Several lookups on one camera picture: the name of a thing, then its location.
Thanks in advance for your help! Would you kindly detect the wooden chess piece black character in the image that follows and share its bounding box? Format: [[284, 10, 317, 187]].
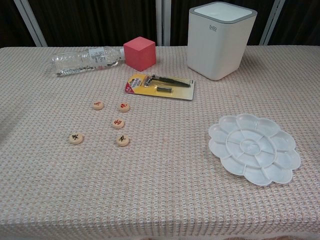
[[68, 132, 85, 145], [115, 134, 131, 147]]

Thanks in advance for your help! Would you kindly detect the razor in yellow blister pack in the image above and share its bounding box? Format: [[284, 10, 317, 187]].
[[124, 73, 196, 101]]

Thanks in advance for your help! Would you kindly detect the pink woven tablecloth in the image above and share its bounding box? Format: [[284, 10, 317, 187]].
[[0, 44, 320, 240]]

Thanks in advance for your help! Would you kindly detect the red foam cube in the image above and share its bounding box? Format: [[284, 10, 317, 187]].
[[123, 36, 157, 72]]

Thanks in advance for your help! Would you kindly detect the white bin with grey rim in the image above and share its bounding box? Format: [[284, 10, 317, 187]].
[[186, 1, 258, 81]]

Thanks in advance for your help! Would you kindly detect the white flower-shaped paint palette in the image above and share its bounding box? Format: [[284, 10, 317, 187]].
[[207, 113, 302, 187]]

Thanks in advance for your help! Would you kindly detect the clear plastic water bottle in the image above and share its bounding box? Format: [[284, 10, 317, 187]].
[[51, 46, 125, 77]]

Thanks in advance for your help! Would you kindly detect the white metal frame post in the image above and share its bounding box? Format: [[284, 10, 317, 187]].
[[258, 0, 286, 46], [154, 0, 172, 47], [13, 0, 48, 48]]

